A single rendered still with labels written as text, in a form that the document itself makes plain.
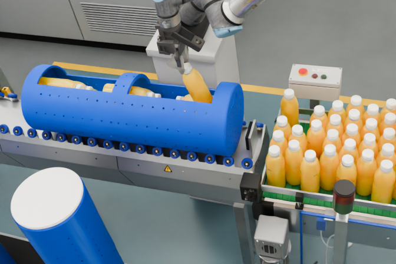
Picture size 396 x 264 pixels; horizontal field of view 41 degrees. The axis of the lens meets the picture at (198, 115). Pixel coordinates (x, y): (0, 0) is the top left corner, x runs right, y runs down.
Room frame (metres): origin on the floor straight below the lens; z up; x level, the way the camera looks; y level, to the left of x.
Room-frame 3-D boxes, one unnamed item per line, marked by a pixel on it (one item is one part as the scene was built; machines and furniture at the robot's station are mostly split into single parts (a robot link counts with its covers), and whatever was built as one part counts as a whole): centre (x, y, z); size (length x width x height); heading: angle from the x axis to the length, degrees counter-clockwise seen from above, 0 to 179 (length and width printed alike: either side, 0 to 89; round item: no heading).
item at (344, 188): (0.89, -0.38, 1.18); 0.06 x 0.06 x 0.16
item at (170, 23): (1.49, 0.03, 1.56); 0.08 x 0.08 x 0.05
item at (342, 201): (0.89, -0.38, 1.23); 0.06 x 0.06 x 0.04
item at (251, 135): (1.38, -0.19, 0.99); 0.10 x 0.02 x 0.12; 154
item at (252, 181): (1.18, -0.14, 0.95); 0.10 x 0.07 x 0.10; 154
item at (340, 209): (0.89, -0.38, 1.18); 0.06 x 0.06 x 0.05
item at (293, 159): (1.21, -0.31, 1.00); 0.07 x 0.07 x 0.19
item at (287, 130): (1.34, -0.30, 1.00); 0.07 x 0.07 x 0.19
